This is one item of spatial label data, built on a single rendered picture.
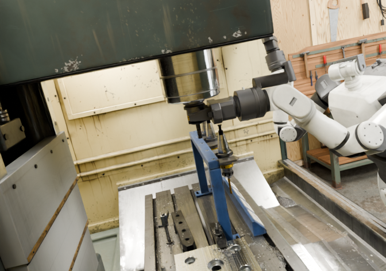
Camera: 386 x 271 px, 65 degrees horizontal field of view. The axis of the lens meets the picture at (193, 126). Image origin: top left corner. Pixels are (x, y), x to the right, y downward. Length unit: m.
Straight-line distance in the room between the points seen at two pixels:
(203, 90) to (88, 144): 1.26
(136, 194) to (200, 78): 1.28
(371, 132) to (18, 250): 0.89
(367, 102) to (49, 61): 1.01
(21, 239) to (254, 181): 1.43
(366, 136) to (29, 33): 0.86
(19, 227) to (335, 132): 0.79
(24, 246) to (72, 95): 1.25
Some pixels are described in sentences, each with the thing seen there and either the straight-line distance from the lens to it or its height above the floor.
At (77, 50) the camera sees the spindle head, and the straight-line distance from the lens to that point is 0.72.
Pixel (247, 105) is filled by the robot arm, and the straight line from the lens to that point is 0.83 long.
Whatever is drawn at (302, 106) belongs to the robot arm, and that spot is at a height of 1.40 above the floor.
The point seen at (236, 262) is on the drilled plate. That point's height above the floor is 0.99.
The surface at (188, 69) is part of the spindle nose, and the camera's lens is 0.76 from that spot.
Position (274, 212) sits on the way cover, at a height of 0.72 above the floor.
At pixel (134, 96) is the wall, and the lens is 1.84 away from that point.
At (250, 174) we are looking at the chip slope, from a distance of 1.95.
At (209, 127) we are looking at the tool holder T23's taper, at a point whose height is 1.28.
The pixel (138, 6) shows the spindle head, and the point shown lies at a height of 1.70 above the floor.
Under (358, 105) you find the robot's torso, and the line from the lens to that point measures 1.25.
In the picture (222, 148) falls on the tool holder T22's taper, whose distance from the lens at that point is 1.09.
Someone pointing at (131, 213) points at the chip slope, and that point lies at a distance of 1.86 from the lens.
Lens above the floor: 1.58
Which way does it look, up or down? 13 degrees down
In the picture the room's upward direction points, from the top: 11 degrees counter-clockwise
